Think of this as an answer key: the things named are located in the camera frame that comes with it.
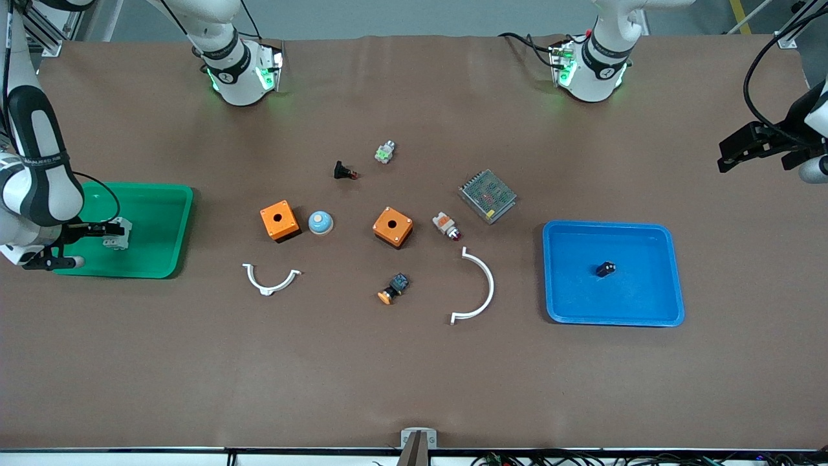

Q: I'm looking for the white red circuit breaker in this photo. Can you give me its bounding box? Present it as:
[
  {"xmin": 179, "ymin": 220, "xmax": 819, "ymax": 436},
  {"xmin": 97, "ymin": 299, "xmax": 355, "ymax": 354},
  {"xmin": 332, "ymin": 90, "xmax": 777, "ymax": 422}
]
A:
[{"xmin": 102, "ymin": 217, "xmax": 134, "ymax": 250}]

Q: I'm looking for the green plastic tray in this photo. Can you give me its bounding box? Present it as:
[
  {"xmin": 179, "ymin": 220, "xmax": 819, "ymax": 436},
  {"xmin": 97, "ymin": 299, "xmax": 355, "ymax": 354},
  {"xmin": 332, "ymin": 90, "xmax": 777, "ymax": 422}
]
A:
[{"xmin": 52, "ymin": 182, "xmax": 195, "ymax": 280}]

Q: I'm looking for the small white curved clamp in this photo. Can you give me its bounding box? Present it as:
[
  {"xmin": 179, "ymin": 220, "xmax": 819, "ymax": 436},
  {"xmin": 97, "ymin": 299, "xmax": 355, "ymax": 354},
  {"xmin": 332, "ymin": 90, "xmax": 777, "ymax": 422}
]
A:
[{"xmin": 242, "ymin": 263, "xmax": 303, "ymax": 297}]

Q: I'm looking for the blue plastic tray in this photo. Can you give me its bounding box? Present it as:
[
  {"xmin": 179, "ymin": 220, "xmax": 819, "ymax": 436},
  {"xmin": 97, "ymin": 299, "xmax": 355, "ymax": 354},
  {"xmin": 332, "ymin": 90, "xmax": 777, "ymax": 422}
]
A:
[{"xmin": 542, "ymin": 220, "xmax": 686, "ymax": 327}]

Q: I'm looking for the metal mesh power supply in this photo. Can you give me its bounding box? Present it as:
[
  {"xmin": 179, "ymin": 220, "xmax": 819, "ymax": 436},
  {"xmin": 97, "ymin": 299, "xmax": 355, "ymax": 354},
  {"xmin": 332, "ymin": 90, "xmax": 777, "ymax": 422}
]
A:
[{"xmin": 458, "ymin": 169, "xmax": 518, "ymax": 225}]

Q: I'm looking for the large white curved clamp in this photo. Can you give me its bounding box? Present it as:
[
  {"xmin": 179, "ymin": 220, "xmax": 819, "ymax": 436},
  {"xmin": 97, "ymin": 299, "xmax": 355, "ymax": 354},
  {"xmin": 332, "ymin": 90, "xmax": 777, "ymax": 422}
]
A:
[{"xmin": 450, "ymin": 247, "xmax": 496, "ymax": 326}]

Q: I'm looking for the yellow mushroom push-button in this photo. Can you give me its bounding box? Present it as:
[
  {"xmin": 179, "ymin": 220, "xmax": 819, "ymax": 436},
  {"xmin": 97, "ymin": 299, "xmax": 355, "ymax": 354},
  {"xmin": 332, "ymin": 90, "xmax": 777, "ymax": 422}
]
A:
[{"xmin": 377, "ymin": 272, "xmax": 411, "ymax": 306}]

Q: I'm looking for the orange white red push-button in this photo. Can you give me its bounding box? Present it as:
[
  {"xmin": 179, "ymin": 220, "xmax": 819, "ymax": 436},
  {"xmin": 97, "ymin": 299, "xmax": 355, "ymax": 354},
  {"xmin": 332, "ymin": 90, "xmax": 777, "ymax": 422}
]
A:
[{"xmin": 432, "ymin": 211, "xmax": 463, "ymax": 242}]

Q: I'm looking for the tapered brown metal pole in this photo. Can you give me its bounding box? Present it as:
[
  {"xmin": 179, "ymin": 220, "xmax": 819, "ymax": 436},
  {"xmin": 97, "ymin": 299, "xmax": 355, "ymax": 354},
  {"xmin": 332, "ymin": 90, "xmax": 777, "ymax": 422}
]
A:
[{"xmin": 395, "ymin": 431, "xmax": 433, "ymax": 466}]

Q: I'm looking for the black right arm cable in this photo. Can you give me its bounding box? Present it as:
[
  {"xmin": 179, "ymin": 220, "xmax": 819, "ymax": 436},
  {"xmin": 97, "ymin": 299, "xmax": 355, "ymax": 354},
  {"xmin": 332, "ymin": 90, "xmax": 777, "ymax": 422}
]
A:
[{"xmin": 70, "ymin": 171, "xmax": 122, "ymax": 226}]

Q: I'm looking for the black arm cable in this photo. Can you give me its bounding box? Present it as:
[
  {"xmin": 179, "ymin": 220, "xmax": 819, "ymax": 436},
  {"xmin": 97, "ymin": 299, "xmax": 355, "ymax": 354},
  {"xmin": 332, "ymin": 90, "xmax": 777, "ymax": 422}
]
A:
[
  {"xmin": 742, "ymin": 5, "xmax": 828, "ymax": 140},
  {"xmin": 70, "ymin": 171, "xmax": 122, "ymax": 226}
]

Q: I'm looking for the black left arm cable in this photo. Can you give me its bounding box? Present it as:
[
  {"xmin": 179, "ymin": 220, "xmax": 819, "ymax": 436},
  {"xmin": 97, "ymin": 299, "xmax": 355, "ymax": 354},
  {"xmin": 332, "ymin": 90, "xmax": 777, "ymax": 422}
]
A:
[{"xmin": 742, "ymin": 5, "xmax": 828, "ymax": 140}]

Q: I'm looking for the orange push-button enclosure box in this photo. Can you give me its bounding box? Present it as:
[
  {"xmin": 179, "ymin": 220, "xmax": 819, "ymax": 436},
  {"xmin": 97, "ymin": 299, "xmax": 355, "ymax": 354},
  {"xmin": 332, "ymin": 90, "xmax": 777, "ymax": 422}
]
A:
[
  {"xmin": 372, "ymin": 206, "xmax": 415, "ymax": 250},
  {"xmin": 260, "ymin": 200, "xmax": 302, "ymax": 244}
]

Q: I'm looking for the aluminium frame profile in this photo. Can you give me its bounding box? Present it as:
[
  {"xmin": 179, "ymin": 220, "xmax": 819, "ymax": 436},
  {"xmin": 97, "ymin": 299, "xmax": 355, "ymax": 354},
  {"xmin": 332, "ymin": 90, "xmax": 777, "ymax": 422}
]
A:
[{"xmin": 6, "ymin": 0, "xmax": 98, "ymax": 56}]

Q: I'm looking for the black cable bundle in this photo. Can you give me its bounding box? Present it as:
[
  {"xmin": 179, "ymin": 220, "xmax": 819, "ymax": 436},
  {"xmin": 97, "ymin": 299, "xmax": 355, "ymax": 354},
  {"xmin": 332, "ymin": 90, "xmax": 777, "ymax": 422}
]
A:
[{"xmin": 471, "ymin": 449, "xmax": 828, "ymax": 466}]

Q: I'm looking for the grey metal table bracket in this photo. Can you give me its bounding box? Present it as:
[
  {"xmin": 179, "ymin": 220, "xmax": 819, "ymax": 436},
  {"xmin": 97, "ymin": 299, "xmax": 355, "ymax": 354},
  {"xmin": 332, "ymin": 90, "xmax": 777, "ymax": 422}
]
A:
[{"xmin": 400, "ymin": 427, "xmax": 439, "ymax": 449}]

